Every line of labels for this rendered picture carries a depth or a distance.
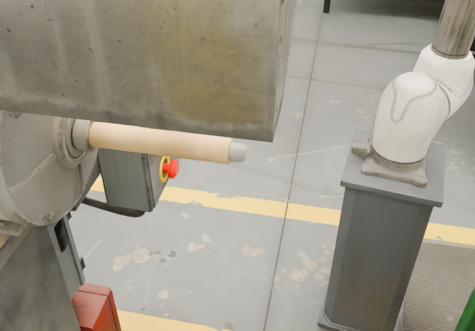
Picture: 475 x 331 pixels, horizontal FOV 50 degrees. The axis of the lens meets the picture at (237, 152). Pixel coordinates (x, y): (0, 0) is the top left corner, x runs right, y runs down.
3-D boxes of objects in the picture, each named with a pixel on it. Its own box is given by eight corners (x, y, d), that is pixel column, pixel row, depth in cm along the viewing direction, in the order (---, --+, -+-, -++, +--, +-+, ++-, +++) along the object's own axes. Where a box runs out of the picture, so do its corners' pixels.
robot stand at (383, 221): (331, 269, 206) (355, 127, 163) (401, 288, 198) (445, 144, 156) (317, 326, 185) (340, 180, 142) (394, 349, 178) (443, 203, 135)
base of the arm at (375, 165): (355, 136, 159) (358, 121, 156) (429, 150, 154) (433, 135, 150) (346, 171, 146) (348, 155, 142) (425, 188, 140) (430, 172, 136)
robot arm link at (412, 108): (360, 147, 145) (372, 80, 132) (391, 121, 156) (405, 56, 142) (412, 171, 137) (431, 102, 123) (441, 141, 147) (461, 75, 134)
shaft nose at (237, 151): (232, 146, 64) (230, 163, 63) (230, 138, 62) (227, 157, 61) (248, 147, 64) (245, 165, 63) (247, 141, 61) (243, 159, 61)
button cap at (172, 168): (157, 180, 103) (155, 165, 101) (163, 168, 106) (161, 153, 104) (174, 183, 103) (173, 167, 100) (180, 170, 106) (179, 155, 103)
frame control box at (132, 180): (36, 235, 104) (0, 132, 88) (82, 170, 121) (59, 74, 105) (150, 254, 100) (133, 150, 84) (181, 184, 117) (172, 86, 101)
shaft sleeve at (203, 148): (102, 127, 67) (95, 150, 66) (92, 118, 64) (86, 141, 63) (234, 143, 65) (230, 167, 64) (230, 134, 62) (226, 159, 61)
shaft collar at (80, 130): (91, 123, 69) (82, 155, 67) (77, 109, 64) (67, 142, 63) (104, 124, 68) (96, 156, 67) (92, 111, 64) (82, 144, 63)
